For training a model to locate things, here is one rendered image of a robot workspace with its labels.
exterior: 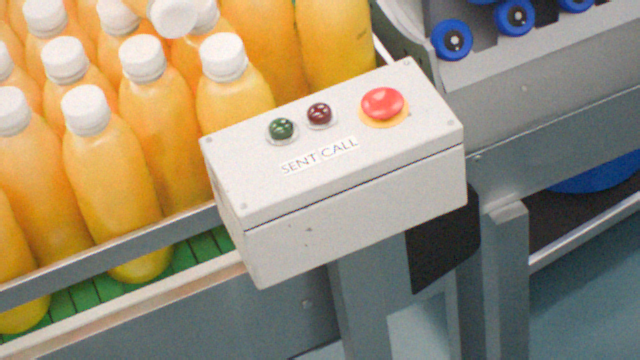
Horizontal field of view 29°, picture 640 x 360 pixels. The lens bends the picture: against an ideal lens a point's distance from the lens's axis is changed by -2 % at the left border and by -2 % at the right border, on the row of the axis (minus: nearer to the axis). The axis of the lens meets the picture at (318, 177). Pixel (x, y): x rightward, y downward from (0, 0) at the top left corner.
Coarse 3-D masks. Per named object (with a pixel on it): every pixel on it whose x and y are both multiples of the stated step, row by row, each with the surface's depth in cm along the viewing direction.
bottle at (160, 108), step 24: (168, 72) 115; (120, 96) 116; (144, 96) 114; (168, 96) 114; (192, 96) 117; (144, 120) 115; (168, 120) 115; (192, 120) 117; (144, 144) 117; (168, 144) 117; (192, 144) 119; (168, 168) 119; (192, 168) 120; (168, 192) 122; (192, 192) 122
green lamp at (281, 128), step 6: (276, 120) 105; (282, 120) 105; (288, 120) 105; (270, 126) 105; (276, 126) 105; (282, 126) 105; (288, 126) 105; (270, 132) 105; (276, 132) 105; (282, 132) 105; (288, 132) 105; (276, 138) 105; (282, 138) 105
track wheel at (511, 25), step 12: (504, 0) 132; (516, 0) 132; (528, 0) 132; (504, 12) 131; (516, 12) 132; (528, 12) 132; (504, 24) 132; (516, 24) 132; (528, 24) 132; (516, 36) 132
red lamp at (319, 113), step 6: (312, 108) 106; (318, 108) 106; (324, 108) 105; (330, 108) 106; (312, 114) 105; (318, 114) 105; (324, 114) 105; (330, 114) 106; (312, 120) 105; (318, 120) 105; (324, 120) 105
